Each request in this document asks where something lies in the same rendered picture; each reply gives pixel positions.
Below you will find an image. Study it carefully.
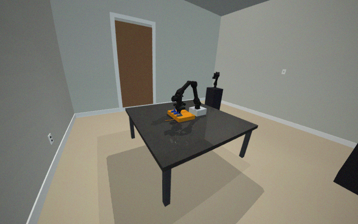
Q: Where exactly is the orange flat deck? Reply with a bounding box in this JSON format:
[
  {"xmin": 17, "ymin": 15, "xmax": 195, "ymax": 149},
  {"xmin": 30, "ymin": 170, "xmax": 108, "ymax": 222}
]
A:
[{"xmin": 167, "ymin": 109, "xmax": 195, "ymax": 122}]

